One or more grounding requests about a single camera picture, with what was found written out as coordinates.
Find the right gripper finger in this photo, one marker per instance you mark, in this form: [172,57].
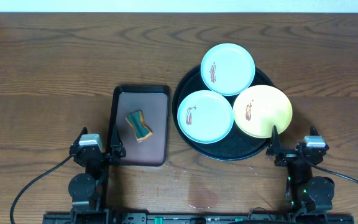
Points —
[313,131]
[274,146]

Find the light blue plate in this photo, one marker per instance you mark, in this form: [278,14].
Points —
[205,116]
[227,69]

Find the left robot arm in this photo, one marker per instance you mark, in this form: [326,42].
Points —
[88,190]

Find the black rectangular tray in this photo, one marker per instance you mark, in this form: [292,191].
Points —
[153,102]

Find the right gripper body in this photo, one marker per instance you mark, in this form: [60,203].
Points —
[287,158]

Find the yellow plate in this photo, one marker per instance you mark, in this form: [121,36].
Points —
[260,108]

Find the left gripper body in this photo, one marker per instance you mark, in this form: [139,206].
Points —
[98,155]

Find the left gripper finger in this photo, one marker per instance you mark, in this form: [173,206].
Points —
[83,131]
[116,143]

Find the orange green sponge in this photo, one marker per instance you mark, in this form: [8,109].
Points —
[137,123]

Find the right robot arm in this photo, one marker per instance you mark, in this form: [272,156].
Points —
[307,193]

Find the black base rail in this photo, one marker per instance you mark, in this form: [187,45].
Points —
[143,218]

